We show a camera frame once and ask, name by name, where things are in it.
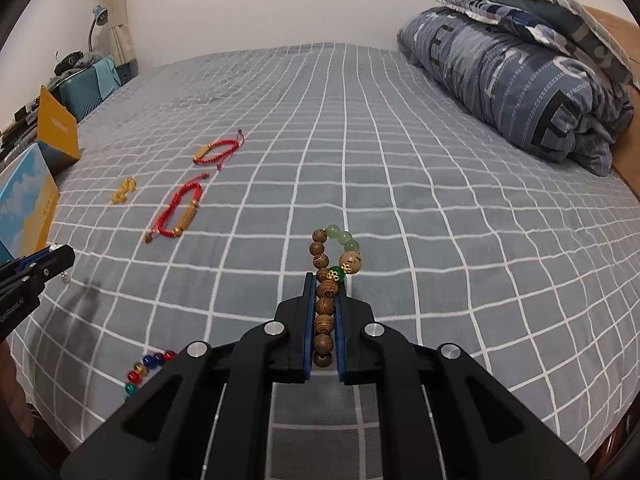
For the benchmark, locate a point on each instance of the blue folded duvet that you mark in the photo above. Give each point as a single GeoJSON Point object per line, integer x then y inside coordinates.
{"type": "Point", "coordinates": [545, 103]}

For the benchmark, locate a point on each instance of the grey checked bed sheet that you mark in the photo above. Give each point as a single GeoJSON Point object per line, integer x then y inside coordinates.
{"type": "Point", "coordinates": [532, 268]}

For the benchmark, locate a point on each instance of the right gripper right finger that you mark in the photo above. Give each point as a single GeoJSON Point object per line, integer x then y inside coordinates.
{"type": "Point", "coordinates": [441, 414]}

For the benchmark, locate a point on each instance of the blue desk lamp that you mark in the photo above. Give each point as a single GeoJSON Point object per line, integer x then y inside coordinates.
{"type": "Point", "coordinates": [100, 18]}

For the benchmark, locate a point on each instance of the teal suitcase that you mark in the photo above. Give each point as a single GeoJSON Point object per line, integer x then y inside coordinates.
{"type": "Point", "coordinates": [82, 91]}

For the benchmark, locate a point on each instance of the red braided bracelet gold charm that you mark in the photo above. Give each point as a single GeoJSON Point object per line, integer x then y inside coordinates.
{"type": "Point", "coordinates": [162, 226]}

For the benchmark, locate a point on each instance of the red cord bracelet gold tube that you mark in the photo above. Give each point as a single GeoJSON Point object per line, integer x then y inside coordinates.
{"type": "Point", "coordinates": [219, 152]}

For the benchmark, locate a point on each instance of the yellow box lid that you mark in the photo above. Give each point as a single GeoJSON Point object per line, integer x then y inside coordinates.
{"type": "Point", "coordinates": [56, 133]}

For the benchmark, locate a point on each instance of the grey checked pillow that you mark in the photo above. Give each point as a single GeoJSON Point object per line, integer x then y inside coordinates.
{"type": "Point", "coordinates": [576, 23]}

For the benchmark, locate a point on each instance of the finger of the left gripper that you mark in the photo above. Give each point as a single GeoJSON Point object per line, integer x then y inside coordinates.
{"type": "Point", "coordinates": [62, 259]}
{"type": "Point", "coordinates": [37, 260]}

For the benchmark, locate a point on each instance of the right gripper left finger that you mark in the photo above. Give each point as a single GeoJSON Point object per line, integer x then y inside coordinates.
{"type": "Point", "coordinates": [206, 413]}

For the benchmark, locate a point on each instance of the person left hand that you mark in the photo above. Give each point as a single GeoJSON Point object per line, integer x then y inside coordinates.
{"type": "Point", "coordinates": [12, 392]}

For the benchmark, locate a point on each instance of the beige curtain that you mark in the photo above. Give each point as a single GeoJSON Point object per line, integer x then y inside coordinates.
{"type": "Point", "coordinates": [119, 35]}

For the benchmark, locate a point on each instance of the patterned pillow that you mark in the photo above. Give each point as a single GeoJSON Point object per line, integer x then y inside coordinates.
{"type": "Point", "coordinates": [520, 23]}

